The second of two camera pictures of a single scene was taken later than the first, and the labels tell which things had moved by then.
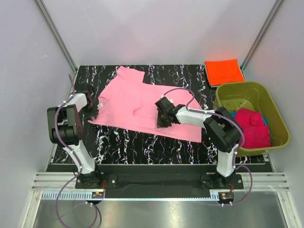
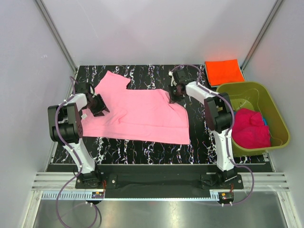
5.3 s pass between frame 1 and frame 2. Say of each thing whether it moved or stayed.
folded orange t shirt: stayed
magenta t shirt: stayed
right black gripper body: moved
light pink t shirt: moved
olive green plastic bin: stayed
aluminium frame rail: stayed
